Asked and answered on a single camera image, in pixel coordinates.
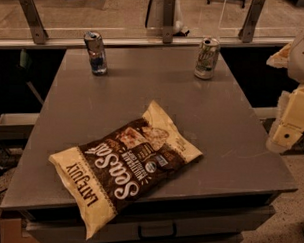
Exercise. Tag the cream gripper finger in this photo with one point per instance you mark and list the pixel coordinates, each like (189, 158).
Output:
(280, 58)
(288, 127)

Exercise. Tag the white green 7up can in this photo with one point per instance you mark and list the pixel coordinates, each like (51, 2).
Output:
(207, 58)

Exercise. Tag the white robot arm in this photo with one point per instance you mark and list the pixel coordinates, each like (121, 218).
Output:
(295, 66)

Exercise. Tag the blue silver energy drink can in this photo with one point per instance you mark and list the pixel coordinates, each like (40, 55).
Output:
(96, 51)

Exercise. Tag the brown sea salt chip bag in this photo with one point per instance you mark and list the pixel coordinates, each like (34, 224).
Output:
(106, 176)

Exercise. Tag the right metal rail bracket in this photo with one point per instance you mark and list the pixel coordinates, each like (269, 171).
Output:
(246, 33)

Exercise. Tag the metal rail bracket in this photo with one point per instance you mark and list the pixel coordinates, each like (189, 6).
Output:
(33, 19)
(168, 19)
(246, 33)

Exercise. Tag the middle metal rail bracket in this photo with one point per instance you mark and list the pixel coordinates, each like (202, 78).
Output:
(168, 19)

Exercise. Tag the grey drawer with handle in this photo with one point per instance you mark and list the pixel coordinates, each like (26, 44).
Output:
(223, 226)

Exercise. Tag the left metal rail bracket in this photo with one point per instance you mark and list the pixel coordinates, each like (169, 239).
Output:
(33, 19)

